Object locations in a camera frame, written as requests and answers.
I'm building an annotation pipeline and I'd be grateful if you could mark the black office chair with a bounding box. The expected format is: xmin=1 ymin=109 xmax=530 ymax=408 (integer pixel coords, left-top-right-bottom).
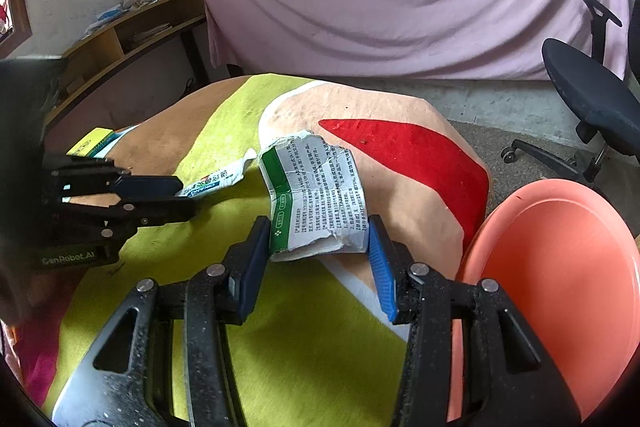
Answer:
xmin=501 ymin=0 xmax=640 ymax=182

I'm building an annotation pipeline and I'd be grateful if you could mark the wooden wall shelf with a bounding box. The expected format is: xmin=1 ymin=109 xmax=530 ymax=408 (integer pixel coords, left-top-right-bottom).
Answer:
xmin=42 ymin=0 xmax=211 ymax=128

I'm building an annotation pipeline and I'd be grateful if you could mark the torn white green medicine box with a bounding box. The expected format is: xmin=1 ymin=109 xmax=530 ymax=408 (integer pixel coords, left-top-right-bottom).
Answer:
xmin=259 ymin=132 xmax=371 ymax=263

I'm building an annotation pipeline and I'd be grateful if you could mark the yellow book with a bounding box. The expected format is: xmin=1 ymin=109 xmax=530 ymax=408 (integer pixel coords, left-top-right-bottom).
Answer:
xmin=66 ymin=128 xmax=116 ymax=158

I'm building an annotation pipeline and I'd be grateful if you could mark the wooden window frame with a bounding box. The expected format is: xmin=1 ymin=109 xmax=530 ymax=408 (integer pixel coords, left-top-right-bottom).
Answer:
xmin=0 ymin=0 xmax=32 ymax=58

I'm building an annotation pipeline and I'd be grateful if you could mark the pink plastic basin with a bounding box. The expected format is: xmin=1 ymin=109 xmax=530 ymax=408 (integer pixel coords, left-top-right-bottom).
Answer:
xmin=447 ymin=178 xmax=640 ymax=423

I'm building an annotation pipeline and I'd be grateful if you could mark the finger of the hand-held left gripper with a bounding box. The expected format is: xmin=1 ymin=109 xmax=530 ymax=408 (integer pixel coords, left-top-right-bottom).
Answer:
xmin=52 ymin=167 xmax=184 ymax=198
xmin=65 ymin=196 xmax=197 ymax=241

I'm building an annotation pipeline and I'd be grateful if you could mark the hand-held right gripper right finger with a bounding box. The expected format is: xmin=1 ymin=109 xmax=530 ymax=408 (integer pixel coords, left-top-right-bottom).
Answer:
xmin=367 ymin=214 xmax=583 ymax=427

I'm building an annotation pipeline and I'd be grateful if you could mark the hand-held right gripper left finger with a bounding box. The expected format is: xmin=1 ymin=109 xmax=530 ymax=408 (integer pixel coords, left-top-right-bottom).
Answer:
xmin=52 ymin=216 xmax=273 ymax=427

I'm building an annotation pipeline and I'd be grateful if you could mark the colourful patchwork blanket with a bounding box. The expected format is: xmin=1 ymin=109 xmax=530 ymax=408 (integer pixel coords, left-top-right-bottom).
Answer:
xmin=22 ymin=74 xmax=493 ymax=427

